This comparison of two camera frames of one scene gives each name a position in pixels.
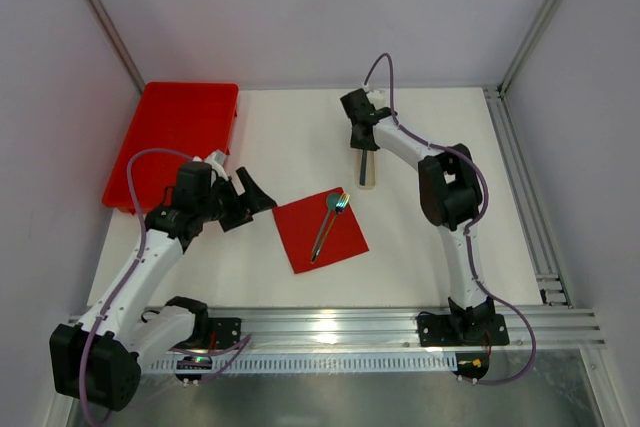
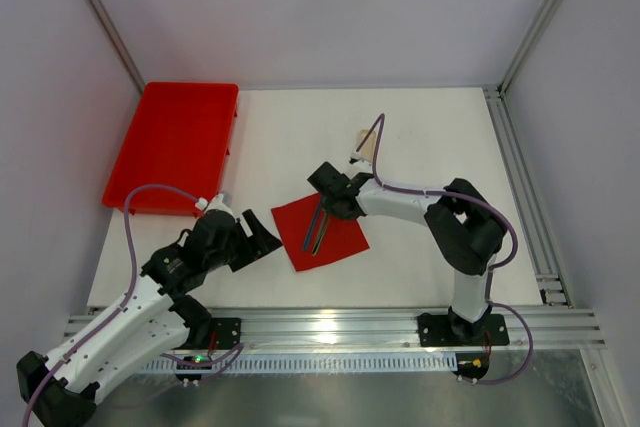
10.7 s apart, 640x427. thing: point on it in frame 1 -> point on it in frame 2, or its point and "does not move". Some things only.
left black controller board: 193,363 does not move
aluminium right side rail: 552,290 does not move
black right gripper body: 363,137 -> 330,198
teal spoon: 330,203 does not move
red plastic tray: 195,118 does not move
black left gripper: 238,210 -> 245,247
